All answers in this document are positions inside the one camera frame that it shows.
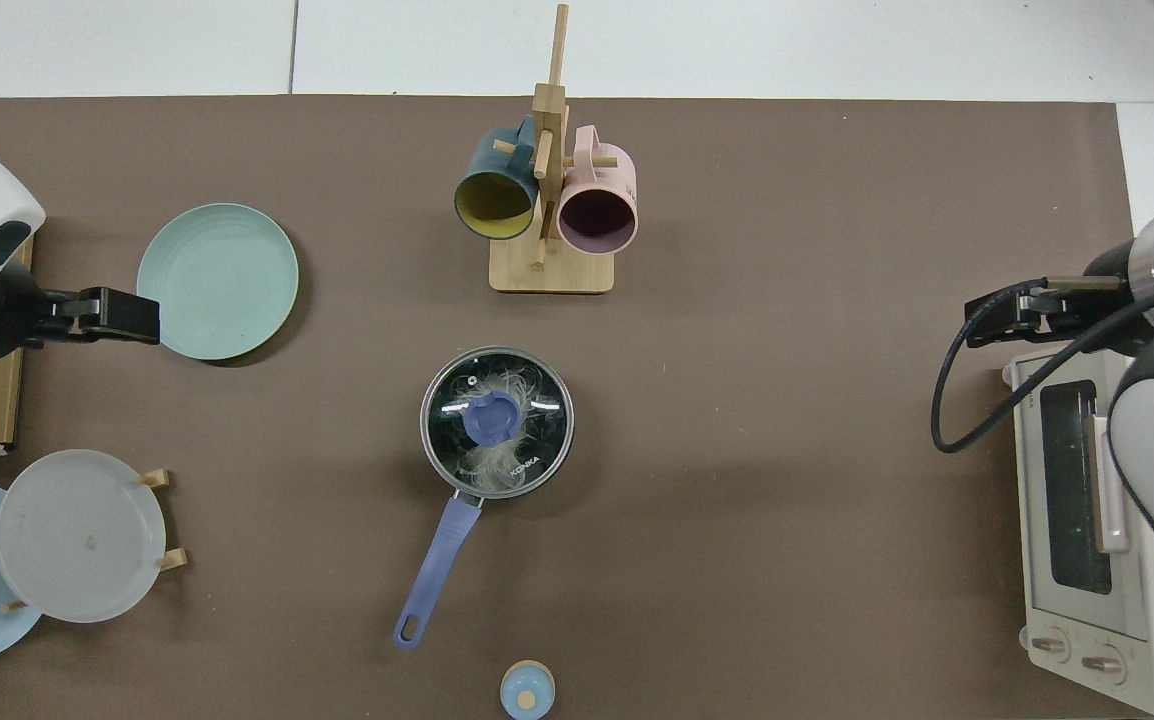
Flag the glass lid blue knob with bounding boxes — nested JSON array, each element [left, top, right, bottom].
[[421, 347, 576, 499]]

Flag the white vermicelli bundle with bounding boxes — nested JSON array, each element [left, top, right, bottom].
[[457, 370, 553, 491]]

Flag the teal round plate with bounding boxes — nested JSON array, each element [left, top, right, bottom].
[[137, 203, 300, 361]]

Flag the grey plate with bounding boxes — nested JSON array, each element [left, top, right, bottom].
[[0, 449, 168, 624]]

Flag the wooden plate rack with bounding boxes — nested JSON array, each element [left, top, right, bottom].
[[0, 468, 188, 613]]

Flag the pale toaster oven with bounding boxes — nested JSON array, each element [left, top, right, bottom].
[[1002, 340, 1154, 716]]

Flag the brown table cloth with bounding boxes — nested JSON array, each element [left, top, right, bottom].
[[0, 96, 1138, 720]]

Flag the dark teal cup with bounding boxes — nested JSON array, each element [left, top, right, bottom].
[[454, 115, 541, 241]]

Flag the pink cup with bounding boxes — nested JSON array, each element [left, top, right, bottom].
[[557, 125, 638, 254]]

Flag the wooden cup stand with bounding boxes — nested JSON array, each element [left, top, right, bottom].
[[489, 3, 618, 295]]

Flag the small blue round thing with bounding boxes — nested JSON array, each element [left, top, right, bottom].
[[500, 660, 556, 719]]

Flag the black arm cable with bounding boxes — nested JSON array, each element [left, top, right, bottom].
[[930, 275, 1154, 454]]

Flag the black pot blue handle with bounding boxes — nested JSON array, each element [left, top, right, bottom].
[[392, 345, 576, 653]]

